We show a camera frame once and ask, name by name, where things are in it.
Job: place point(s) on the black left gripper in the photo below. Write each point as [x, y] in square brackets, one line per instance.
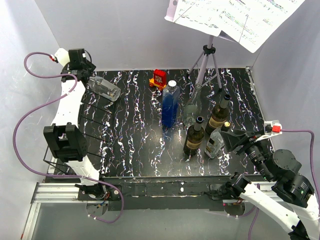
[90, 67]

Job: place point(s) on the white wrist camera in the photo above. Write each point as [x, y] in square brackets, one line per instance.
[271, 127]
[61, 57]

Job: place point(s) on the clear glass bottle top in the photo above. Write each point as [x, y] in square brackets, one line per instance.
[104, 88]

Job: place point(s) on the white sheet music pages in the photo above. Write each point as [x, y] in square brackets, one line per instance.
[247, 22]

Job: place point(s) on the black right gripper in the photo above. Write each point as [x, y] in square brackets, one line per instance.
[231, 140]

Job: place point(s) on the black wire wine rack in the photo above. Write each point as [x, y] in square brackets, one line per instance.
[94, 122]

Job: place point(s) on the blue clear vodka bottle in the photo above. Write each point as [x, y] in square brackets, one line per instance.
[170, 103]

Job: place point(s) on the red yellow toy brick car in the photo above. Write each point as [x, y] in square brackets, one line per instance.
[159, 79]

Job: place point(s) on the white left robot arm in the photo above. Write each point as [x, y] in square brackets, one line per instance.
[63, 137]

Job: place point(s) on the green white wine bottle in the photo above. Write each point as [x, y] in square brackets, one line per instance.
[194, 137]

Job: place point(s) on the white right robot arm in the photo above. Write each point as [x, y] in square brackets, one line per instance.
[281, 168]

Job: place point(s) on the black metal base frame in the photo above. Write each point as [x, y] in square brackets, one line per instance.
[172, 193]

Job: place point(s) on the dark red wine bottle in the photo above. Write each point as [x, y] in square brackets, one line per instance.
[219, 114]

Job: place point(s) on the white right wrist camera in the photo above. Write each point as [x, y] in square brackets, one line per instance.
[271, 127]

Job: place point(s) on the clear square liquor bottle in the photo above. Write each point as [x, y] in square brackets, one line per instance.
[216, 142]

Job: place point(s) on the clear round glass bottle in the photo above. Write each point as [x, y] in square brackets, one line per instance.
[193, 107]

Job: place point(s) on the aluminium rail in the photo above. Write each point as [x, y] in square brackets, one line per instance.
[52, 193]

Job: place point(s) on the lilac music stand tripod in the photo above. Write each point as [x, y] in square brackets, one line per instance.
[207, 51]

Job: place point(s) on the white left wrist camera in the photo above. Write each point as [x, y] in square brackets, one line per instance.
[61, 57]

